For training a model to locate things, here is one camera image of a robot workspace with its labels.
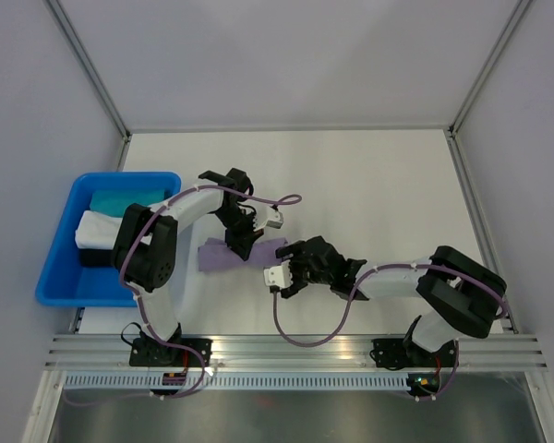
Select slotted white cable duct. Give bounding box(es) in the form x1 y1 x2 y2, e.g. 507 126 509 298
65 371 437 391

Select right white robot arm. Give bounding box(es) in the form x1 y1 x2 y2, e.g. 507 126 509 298
263 236 508 366

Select right aluminium frame post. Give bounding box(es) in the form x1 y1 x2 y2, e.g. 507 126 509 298
447 0 535 138

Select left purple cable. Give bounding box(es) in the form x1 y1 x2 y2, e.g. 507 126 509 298
118 184 302 361

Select black rolled t-shirt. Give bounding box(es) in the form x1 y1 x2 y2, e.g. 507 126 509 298
78 248 113 268

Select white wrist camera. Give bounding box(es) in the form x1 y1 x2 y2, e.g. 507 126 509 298
263 260 293 291
255 207 283 230

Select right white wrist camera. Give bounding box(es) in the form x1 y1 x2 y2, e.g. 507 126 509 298
263 260 293 291

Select blue plastic bin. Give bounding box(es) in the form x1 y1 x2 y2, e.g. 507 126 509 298
35 172 181 308

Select left aluminium frame post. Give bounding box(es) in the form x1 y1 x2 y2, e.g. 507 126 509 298
43 0 131 139

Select aluminium frame post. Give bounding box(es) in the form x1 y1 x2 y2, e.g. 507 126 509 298
447 0 535 138
43 0 131 139

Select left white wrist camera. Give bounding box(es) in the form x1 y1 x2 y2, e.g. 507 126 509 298
255 207 283 230

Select purple t-shirt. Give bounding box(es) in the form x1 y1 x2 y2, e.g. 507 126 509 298
197 235 291 274

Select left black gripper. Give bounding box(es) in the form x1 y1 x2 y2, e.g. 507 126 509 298
213 205 263 261

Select white rolled t-shirt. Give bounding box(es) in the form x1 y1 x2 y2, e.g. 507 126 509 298
75 210 122 250

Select teal rolled t-shirt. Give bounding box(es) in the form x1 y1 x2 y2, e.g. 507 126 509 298
89 189 165 218

